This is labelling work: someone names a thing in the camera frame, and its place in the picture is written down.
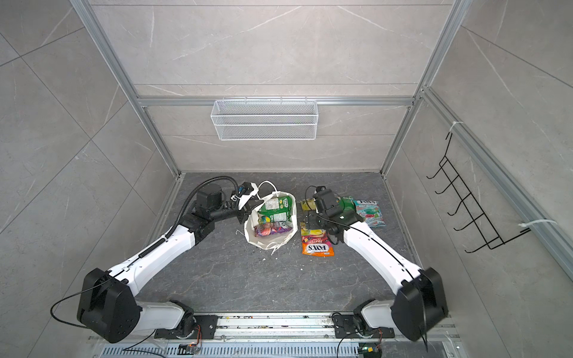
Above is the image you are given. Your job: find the green Fox's candy bag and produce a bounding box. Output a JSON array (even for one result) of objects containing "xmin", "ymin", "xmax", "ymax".
[{"xmin": 339, "ymin": 197, "xmax": 357, "ymax": 216}]

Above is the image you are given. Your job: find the white floral paper bag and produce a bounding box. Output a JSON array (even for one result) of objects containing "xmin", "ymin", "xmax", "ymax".
[{"xmin": 240, "ymin": 180, "xmax": 298, "ymax": 252}]

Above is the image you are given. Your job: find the orange snack packet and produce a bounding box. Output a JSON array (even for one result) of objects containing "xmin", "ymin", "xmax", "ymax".
[{"xmin": 300, "ymin": 223, "xmax": 334, "ymax": 257}]

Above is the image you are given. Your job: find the white wire mesh basket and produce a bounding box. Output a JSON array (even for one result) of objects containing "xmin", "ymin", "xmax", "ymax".
[{"xmin": 210, "ymin": 99, "xmax": 319, "ymax": 141}]

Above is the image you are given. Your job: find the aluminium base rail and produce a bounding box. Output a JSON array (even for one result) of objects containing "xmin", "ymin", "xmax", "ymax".
[{"xmin": 87, "ymin": 312, "xmax": 467, "ymax": 357}]

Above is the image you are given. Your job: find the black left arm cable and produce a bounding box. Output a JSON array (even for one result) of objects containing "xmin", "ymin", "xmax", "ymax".
[{"xmin": 160, "ymin": 175, "xmax": 240, "ymax": 240}]

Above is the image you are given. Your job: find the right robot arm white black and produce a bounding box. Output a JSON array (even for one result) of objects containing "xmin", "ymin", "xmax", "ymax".
[{"xmin": 313, "ymin": 186, "xmax": 449, "ymax": 342}]

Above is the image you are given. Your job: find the yellow chips snack bag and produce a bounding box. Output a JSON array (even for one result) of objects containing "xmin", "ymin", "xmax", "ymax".
[{"xmin": 299, "ymin": 198, "xmax": 316, "ymax": 212}]

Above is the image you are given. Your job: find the black wire hook rack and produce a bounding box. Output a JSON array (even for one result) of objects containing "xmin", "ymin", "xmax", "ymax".
[{"xmin": 426, "ymin": 133, "xmax": 531, "ymax": 254}]

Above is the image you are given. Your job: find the teal snack packet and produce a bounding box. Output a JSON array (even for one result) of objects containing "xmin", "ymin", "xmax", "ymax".
[{"xmin": 354, "ymin": 200, "xmax": 386, "ymax": 228}]

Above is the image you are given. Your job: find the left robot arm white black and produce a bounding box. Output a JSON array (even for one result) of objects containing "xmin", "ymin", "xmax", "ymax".
[{"xmin": 77, "ymin": 176, "xmax": 258, "ymax": 343}]

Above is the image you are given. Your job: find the green white snack packet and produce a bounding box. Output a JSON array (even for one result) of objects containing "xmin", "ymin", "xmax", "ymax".
[{"xmin": 258, "ymin": 195, "xmax": 292, "ymax": 222}]

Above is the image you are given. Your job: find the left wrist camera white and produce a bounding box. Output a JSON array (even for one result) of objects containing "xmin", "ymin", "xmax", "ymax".
[{"xmin": 231, "ymin": 182, "xmax": 259, "ymax": 210}]

